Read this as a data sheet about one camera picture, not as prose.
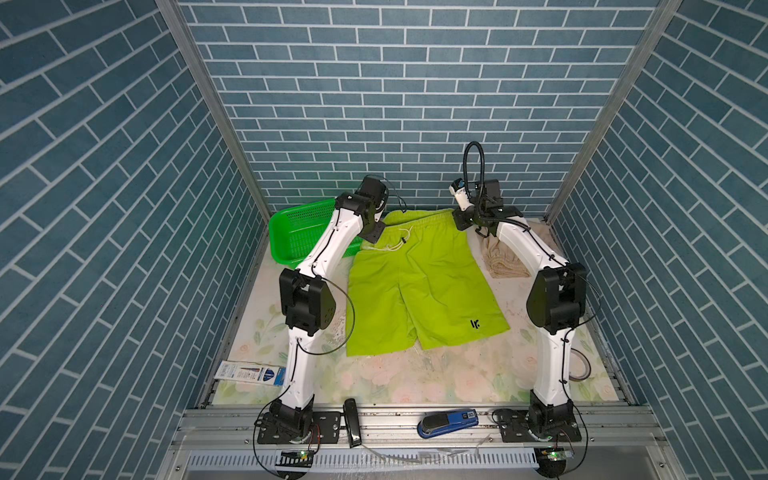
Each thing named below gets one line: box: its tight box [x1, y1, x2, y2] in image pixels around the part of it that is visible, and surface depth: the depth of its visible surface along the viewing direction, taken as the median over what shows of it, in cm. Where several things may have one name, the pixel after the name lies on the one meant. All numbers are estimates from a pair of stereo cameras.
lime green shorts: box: [346, 209, 511, 357], surface depth 99 cm
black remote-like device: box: [343, 398, 362, 449], surface depth 73 cm
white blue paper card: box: [214, 360, 286, 386], surface depth 83 cm
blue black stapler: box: [417, 409, 479, 439], surface depth 74 cm
